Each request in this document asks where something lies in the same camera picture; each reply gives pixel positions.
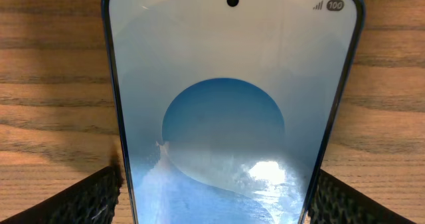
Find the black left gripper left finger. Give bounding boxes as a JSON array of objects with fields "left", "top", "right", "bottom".
[{"left": 1, "top": 165, "right": 122, "bottom": 224}]

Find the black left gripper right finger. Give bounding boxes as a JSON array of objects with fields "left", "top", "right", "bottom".
[{"left": 308, "top": 170, "right": 414, "bottom": 224}]

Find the blue Galaxy smartphone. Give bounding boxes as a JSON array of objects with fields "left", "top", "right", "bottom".
[{"left": 101, "top": 0, "right": 365, "bottom": 223}]

